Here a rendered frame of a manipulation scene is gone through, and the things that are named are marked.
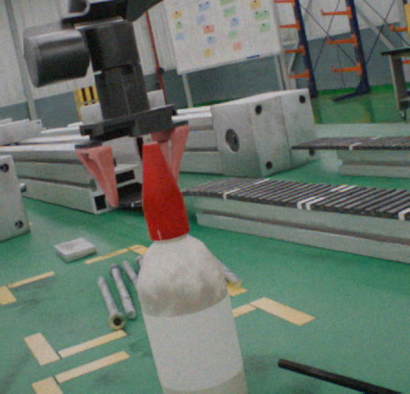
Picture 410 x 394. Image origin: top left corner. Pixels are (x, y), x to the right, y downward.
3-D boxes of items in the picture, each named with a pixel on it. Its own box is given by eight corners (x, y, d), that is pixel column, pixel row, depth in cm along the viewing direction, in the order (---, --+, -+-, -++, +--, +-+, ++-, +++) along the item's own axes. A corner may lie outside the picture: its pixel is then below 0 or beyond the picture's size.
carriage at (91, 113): (169, 125, 118) (162, 89, 117) (116, 138, 113) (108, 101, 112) (134, 127, 132) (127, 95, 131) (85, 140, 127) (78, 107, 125)
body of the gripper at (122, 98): (80, 140, 74) (67, 79, 73) (156, 122, 79) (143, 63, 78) (101, 139, 69) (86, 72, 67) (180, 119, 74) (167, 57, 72)
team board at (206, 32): (182, 159, 727) (146, -9, 693) (211, 149, 762) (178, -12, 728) (289, 151, 622) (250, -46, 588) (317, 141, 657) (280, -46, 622)
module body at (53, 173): (165, 193, 82) (151, 128, 81) (94, 214, 78) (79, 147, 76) (14, 174, 151) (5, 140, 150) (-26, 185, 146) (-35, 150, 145)
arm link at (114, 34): (137, 10, 70) (121, 19, 75) (80, 20, 68) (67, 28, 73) (149, 70, 72) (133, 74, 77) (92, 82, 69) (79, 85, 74)
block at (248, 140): (334, 155, 85) (321, 85, 83) (262, 178, 79) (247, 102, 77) (293, 154, 93) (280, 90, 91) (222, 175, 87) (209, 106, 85)
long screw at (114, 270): (110, 277, 50) (107, 265, 50) (122, 274, 50) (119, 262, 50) (125, 323, 40) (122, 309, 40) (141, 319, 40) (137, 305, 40)
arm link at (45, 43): (102, -32, 74) (97, 26, 81) (5, -18, 69) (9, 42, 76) (140, 27, 68) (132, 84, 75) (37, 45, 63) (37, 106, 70)
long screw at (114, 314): (126, 327, 39) (123, 311, 39) (111, 331, 39) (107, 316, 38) (108, 284, 49) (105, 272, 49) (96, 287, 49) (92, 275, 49)
